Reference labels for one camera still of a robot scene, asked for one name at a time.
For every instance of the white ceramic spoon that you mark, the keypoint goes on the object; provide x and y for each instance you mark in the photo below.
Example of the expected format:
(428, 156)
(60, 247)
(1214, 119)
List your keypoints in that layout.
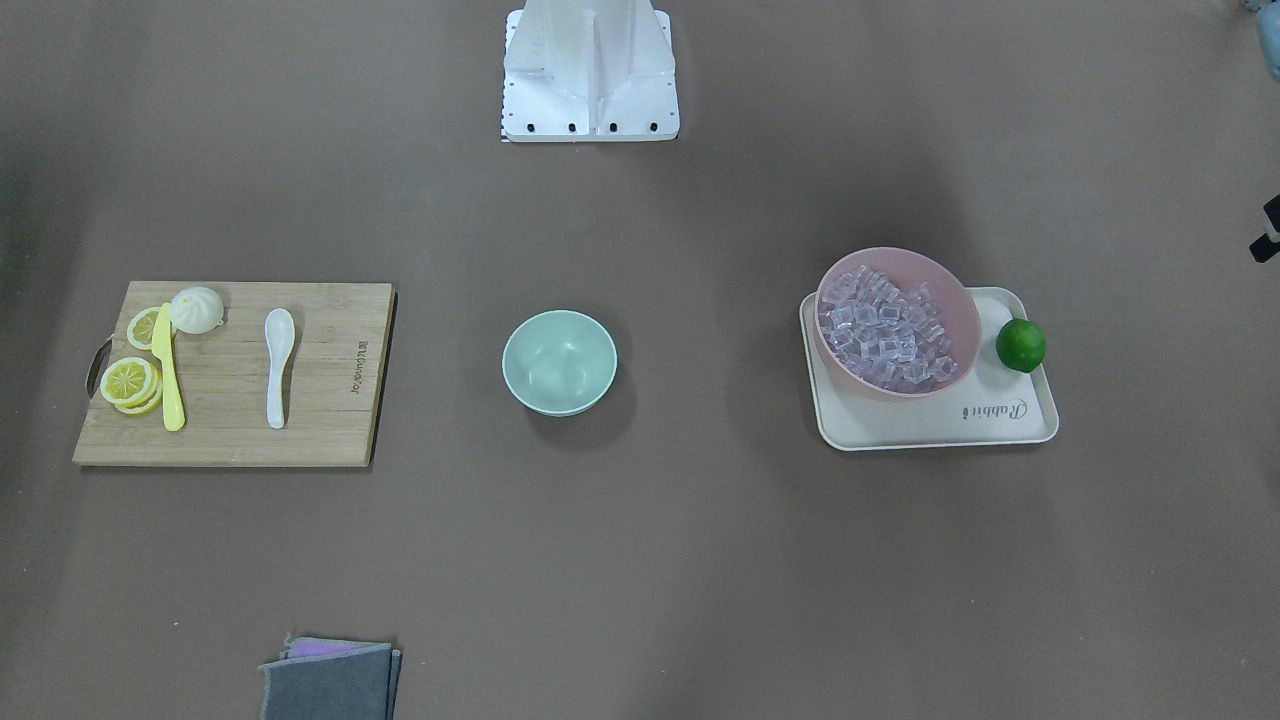
(279, 335)

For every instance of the mint green bowl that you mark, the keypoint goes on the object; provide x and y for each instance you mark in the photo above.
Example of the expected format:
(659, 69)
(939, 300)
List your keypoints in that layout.
(559, 363)

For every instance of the pink bowl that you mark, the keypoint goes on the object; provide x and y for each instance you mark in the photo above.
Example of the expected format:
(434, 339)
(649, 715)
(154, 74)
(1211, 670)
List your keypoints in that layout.
(906, 268)

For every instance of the bamboo cutting board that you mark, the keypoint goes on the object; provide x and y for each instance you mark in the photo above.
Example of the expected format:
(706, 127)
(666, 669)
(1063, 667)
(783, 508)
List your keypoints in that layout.
(331, 386)

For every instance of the cream plastic tray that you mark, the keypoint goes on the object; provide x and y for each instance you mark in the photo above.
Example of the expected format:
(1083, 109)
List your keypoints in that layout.
(992, 405)

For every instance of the green lime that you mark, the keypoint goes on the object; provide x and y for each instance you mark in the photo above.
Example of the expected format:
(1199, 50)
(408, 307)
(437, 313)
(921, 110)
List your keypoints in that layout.
(1020, 345)

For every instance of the purple cloth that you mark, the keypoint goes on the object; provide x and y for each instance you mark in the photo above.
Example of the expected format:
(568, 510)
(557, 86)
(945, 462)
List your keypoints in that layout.
(299, 647)

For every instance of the white lemon half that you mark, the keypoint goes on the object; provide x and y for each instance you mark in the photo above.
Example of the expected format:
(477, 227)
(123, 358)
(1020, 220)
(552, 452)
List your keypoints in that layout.
(196, 310)

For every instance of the grey folded cloth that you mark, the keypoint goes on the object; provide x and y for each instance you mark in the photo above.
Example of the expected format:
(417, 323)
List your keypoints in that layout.
(354, 685)

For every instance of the yellow plastic knife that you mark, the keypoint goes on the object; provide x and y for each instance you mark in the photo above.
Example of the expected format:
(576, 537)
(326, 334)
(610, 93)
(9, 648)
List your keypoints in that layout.
(174, 414)

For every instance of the lemon slice upper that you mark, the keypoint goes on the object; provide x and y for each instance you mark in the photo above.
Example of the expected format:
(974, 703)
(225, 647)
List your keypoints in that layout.
(140, 331)

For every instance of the lemon slice stack lower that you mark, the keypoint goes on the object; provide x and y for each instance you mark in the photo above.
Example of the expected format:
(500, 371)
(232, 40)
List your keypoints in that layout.
(132, 385)

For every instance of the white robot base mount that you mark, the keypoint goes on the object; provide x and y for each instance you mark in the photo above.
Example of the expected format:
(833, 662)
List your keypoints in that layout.
(589, 71)

